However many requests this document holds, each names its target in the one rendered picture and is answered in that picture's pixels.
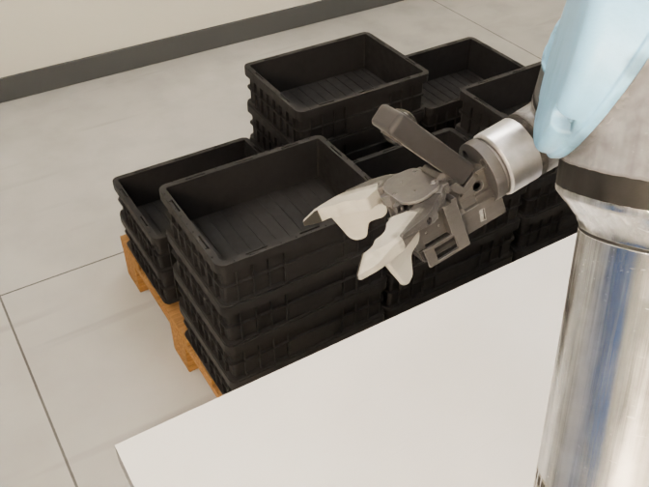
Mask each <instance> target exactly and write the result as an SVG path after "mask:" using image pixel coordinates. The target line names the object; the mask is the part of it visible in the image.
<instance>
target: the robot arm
mask: <svg viewBox="0 0 649 487"><path fill-rule="evenodd" d="M372 124H373V125H374V126H375V127H377V128H378V129H380V130H381V134H382V136H383V138H384V139H385V140H386V141H387V142H388V143H390V144H392V145H397V146H402V145H403V146H404V147H406V148H407V149H409V150H410V151H412V152H413V153H415V154H416V155H417V156H419V157H420V158H422V159H424V160H425V161H426V162H428V163H429V164H431V165H432V166H434V167H432V166H431V165H429V164H425V165H423V167H421V166H420V167H418V168H411V169H408V170H405V171H403V172H400V173H397V174H389V175H384V176H380V177H377V178H374V179H372V180H369V181H367V182H364V183H362V184H360V185H357V186H354V187H352V188H349V189H347V190H346V191H345V192H343V193H341V194H339V195H337V196H335V197H333V198H331V199H330V200H328V201H326V202H325V203H323V204H322V205H321V206H319V207H318V208H316V209H315V210H314V211H313V212H311V213H310V214H309V215H308V216H307V217H306V218H305V219H304V220H303V224H304V226H306V225H311V224H315V223H319V222H323V221H324V220H326V219H328V218H331V217H332V219H333V220H334V221H335V222H336V223H337V224H338V225H339V226H340V228H341V229H342V230H343V231H344V232H345V233H346V234H347V236H348V237H349V238H351V239H353V240H361V239H364V238H365V237H366V236H367V233H368V225H369V223H370V221H372V220H375V219H378V218H382V217H384V216H385V215H386V213H387V210H388V211H389V214H390V218H388V222H387V223H386V229H385V231H384V232H383V234H382V235H381V236H379V237H378V238H377V239H375V241H374V244H373V245H372V247H371V248H370V249H369V250H367V251H366V252H365V253H363V254H362V255H361V259H360V263H359V267H358V270H357V274H356V276H357V279H364V278H366V277H367V276H369V275H371V274H373V273H375V272H377V271H378V270H380V269H381V268H383V267H384V266H386V267H387V268H388V270H389V271H390V272H391V273H392V274H393V275H394V277H395V278H396V279H397V280H398V281H399V283H400V284H402V285H407V284H409V282H410V281H411V279H412V262H411V255H412V254H414V255H415V256H416V257H417V258H419V259H420V260H421V261H422V262H428V264H429V267H430V268H432V267H433V266H435V265H437V264H438V263H440V262H442V261H443V260H445V259H447V258H448V257H450V256H451V255H453V254H455V253H456V252H458V251H460V250H461V249H463V248H465V247H466V246H468V245H470V241H469V238H468V234H470V233H472V232H473V231H475V230H477V229H478V228H480V227H482V226H483V225H485V224H487V223H488V222H490V221H492V220H493V219H495V218H497V217H498V216H500V215H502V214H504V213H506V209H505V206H504V203H503V199H502V196H504V195H506V194H507V195H508V194H512V193H514V192H515V191H517V190H519V189H520V188H522V187H524V186H526V185H527V184H529V183H531V182H532V181H534V180H536V179H537V178H539V177H540V176H541V175H543V174H545V173H547V172H548V171H550V170H552V168H554V167H556V166H557V165H558V168H557V174H556V180H555V189H556V191H557V192H558V193H559V194H560V196H561V197H562V198H563V199H564V201H565V202H566V203H567V205H568V206H569V208H570V209H571V210H572V212H573V213H574V214H575V216H576V218H577V221H578V232H577V238H576V244H575V249H574V255H573V261H572V267H571V272H570V277H569V283H568V289H567V295H566V300H565V305H564V311H563V317H562V323H561V328H560V333H559V339H558V345H557V351H556V356H555V362H554V368H553V373H552V379H551V384H550V395H549V401H548V406H547V411H546V417H545V423H544V429H543V435H542V440H541V445H540V451H539V457H538V462H537V468H536V473H535V479H534V485H533V487H649V0H567V1H566V4H565V7H564V10H563V13H562V16H561V18H560V19H559V20H558V21H557V23H556V24H555V26H554V28H553V30H552V32H551V34H550V39H549V42H548V44H547V45H546V47H545V49H544V52H543V56H542V66H541V69H540V72H539V75H538V79H537V82H536V86H535V89H534V92H533V95H532V99H531V102H530V103H529V104H528V105H526V106H524V107H523V108H521V109H519V110H517V111H516V112H514V113H512V114H511V115H509V116H507V117H506V118H504V119H503V120H501V121H499V122H497V123H496V124H494V125H492V126H491V127H489V128H487V129H485V130H483V131H481V132H479V133H478V134H476V135H475V136H474V137H473V139H471V140H469V141H467V142H466V143H465V144H463V145H462V146H461V147H460V150H459V153H456V152H455V151H454V150H452V149H451V148H449V147H448V146H447V145H445V144H444V143H443V142H441V141H440V140H439V139H437V138H436V137H434V136H433V135H432V134H430V133H429V132H428V131H426V130H425V129H423V128H422V127H420V126H419V125H418V124H417V122H416V119H415V118H414V116H413V115H412V114H411V113H410V112H409V111H407V110H406V109H401V108H396V109H394V108H393V107H391V106H389V105H387V104H382V105H381V107H380V108H379V110H378V111H377V113H376V114H375V116H374V117H373V119H372ZM454 244H457V247H456V248H454V249H453V250H451V251H449V252H448V253H446V254H444V255H443V256H441V257H439V258H437V255H439V254H440V253H441V252H442V251H444V250H446V249H447V248H449V247H451V246H452V245H454Z"/></svg>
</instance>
